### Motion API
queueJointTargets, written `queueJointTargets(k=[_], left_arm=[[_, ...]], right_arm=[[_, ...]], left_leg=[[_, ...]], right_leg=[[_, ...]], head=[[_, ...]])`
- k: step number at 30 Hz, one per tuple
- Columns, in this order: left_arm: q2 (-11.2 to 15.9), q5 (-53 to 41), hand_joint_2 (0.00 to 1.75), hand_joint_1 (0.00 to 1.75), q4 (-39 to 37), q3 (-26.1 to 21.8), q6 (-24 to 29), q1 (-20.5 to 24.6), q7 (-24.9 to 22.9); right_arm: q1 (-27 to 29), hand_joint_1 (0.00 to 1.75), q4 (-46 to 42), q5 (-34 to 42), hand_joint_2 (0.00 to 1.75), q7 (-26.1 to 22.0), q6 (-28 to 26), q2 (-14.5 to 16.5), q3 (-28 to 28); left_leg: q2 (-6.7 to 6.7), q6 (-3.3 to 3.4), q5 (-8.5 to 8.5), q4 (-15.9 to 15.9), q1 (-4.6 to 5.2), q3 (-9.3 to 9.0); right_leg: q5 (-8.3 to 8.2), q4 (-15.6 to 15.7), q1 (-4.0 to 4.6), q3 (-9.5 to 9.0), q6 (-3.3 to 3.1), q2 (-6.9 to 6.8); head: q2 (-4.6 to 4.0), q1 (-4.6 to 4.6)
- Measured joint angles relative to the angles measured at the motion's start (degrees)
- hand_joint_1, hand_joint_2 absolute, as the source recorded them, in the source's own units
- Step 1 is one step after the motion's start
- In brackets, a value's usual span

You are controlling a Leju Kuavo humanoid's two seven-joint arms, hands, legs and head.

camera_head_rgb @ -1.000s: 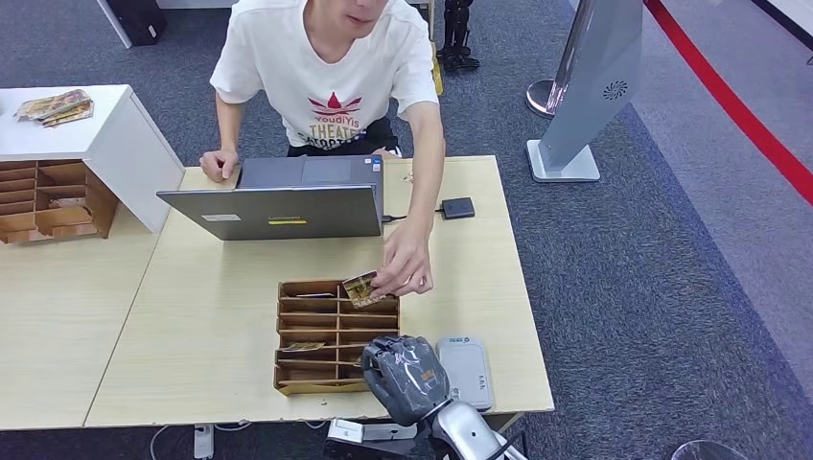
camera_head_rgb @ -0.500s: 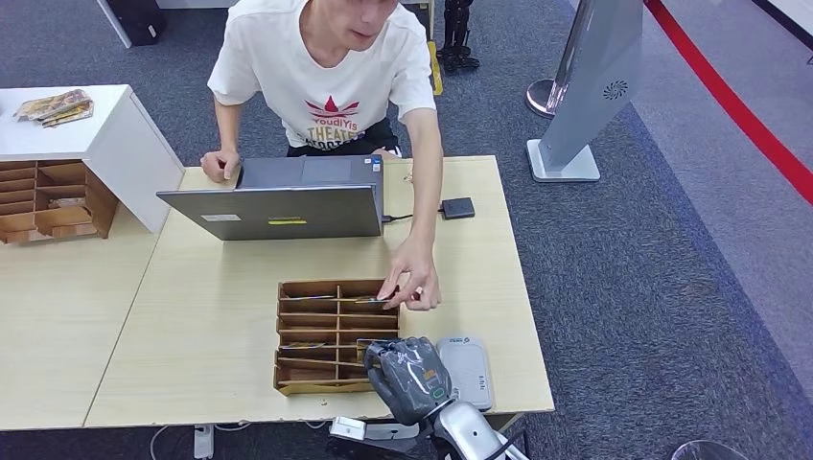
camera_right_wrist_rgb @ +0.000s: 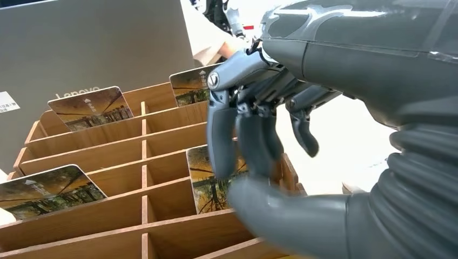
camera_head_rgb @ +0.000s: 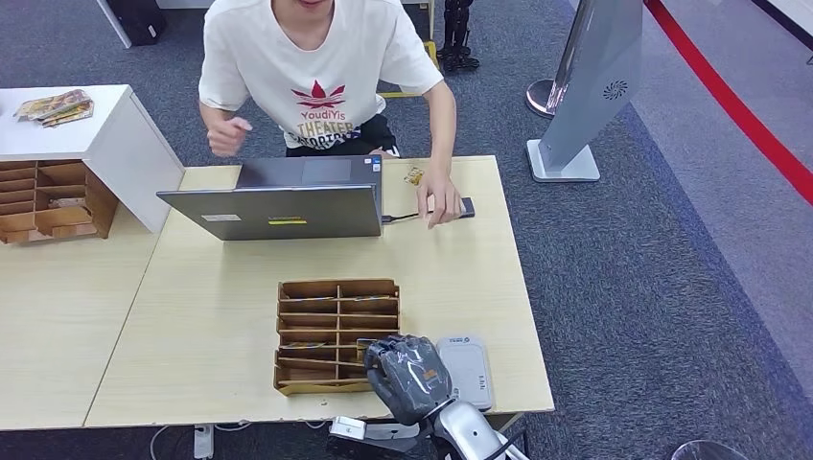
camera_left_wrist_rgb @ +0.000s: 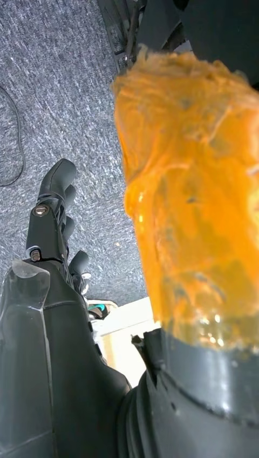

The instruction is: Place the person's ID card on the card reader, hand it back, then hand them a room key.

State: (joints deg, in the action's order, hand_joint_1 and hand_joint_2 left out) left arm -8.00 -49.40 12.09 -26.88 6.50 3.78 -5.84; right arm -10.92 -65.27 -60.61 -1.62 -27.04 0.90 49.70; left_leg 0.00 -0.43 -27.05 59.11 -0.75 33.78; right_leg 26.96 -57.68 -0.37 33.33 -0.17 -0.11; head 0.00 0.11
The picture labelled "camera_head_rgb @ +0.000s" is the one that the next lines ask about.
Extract person's right hand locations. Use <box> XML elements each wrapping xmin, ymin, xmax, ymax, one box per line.
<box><xmin>207</xmin><ymin>116</ymin><xmax>254</xmax><ymax>159</ymax></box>

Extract chrome stanchion base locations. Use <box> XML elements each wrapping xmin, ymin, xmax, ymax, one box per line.
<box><xmin>524</xmin><ymin>79</ymin><xmax>568</xmax><ymax>120</ymax></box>

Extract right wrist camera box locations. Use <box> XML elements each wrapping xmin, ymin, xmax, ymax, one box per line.
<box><xmin>328</xmin><ymin>415</ymin><xmax>370</xmax><ymax>444</ymax></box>

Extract grey laptop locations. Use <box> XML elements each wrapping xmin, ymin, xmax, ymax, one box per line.
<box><xmin>156</xmin><ymin>155</ymin><xmax>385</xmax><ymax>242</ymax></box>

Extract clear glass dome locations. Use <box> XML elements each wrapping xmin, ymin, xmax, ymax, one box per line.
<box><xmin>671</xmin><ymin>439</ymin><xmax>751</xmax><ymax>460</ymax></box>

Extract black legged stand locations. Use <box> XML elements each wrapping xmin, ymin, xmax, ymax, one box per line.
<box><xmin>435</xmin><ymin>0</ymin><xmax>480</xmax><ymax>72</ymax></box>

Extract white power cable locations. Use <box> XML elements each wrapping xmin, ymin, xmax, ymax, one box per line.
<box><xmin>149</xmin><ymin>423</ymin><xmax>174</xmax><ymax>460</ymax></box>

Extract white card reader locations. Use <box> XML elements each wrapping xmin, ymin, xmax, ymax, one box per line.
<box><xmin>435</xmin><ymin>336</ymin><xmax>496</xmax><ymax>413</ymax></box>

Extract white slanted furniture leg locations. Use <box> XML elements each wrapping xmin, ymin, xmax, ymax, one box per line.
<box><xmin>95</xmin><ymin>0</ymin><xmax>133</xmax><ymax>50</ymax></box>

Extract person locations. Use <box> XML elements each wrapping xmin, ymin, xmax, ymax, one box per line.
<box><xmin>197</xmin><ymin>0</ymin><xmax>468</xmax><ymax>230</ymax></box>

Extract wooden slotted card organizer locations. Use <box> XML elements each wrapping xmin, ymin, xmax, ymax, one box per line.
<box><xmin>272</xmin><ymin>279</ymin><xmax>402</xmax><ymax>396</ymax></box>

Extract grey under-desk bar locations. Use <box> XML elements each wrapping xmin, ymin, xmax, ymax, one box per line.
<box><xmin>366</xmin><ymin>423</ymin><xmax>422</xmax><ymax>445</ymax></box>

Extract white cabinet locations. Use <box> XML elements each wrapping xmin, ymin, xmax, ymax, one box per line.
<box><xmin>0</xmin><ymin>83</ymin><xmax>185</xmax><ymax>234</ymax></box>

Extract wooden compartment shelf insert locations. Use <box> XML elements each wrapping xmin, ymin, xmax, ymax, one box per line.
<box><xmin>0</xmin><ymin>158</ymin><xmax>122</xmax><ymax>245</ymax></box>

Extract yellow floor tape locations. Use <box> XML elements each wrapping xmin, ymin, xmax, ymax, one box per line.
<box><xmin>380</xmin><ymin>40</ymin><xmax>441</xmax><ymax>100</ymax></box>

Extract silver kiosk stand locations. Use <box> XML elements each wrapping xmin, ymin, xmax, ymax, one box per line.
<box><xmin>525</xmin><ymin>0</ymin><xmax>644</xmax><ymax>185</ymax></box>

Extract white power strip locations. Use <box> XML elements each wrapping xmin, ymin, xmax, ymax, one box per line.
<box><xmin>193</xmin><ymin>423</ymin><xmax>216</xmax><ymax>460</ymax></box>

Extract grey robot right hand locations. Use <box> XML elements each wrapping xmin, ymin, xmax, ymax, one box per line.
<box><xmin>363</xmin><ymin>334</ymin><xmax>454</xmax><ymax>426</ymax></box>

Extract person's left hand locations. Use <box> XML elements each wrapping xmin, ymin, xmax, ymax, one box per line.
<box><xmin>415</xmin><ymin>166</ymin><xmax>466</xmax><ymax>230</ymax></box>

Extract white table frame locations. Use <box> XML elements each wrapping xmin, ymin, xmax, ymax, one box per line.
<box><xmin>401</xmin><ymin>0</ymin><xmax>436</xmax><ymax>42</ymax></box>

